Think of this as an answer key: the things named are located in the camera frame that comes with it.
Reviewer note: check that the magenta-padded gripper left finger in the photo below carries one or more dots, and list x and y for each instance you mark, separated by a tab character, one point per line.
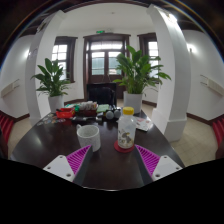
61	166

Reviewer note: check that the dark wooden glazed door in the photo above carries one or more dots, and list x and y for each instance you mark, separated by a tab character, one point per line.
100	63

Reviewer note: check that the small potted plant, white pot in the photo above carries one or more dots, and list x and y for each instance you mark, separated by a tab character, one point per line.
51	80

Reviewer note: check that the flat round red coaster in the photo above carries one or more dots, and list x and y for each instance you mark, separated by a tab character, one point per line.
121	150

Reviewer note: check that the black chair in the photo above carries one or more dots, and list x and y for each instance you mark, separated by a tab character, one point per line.
101	93

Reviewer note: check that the printed magazine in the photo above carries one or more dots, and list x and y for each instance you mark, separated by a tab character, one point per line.
145	124

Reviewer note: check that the white wall heater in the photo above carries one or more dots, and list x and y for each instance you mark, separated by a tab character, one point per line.
213	86
9	88

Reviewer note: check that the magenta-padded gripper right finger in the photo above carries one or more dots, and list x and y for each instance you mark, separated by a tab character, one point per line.
165	166

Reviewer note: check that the colourful printed sheet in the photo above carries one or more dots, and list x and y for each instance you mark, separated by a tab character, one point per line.
46	119

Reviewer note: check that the large potted plant, white pot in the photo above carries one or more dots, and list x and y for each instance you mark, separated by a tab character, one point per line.
136	73

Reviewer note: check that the green exit sign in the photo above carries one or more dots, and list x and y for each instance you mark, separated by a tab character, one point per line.
100	32

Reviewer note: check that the red plastic box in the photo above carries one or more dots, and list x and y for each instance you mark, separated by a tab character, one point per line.
65	114

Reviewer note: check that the dark-framed window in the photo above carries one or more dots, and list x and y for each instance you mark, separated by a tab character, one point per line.
152	50
61	55

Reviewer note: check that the grey round ball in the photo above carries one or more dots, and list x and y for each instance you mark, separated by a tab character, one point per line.
117	113
109	115

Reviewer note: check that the clear bottle with yellow cap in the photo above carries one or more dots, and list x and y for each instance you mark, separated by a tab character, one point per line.
126	131

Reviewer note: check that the white speckled mug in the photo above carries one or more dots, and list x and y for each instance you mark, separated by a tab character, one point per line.
90	138

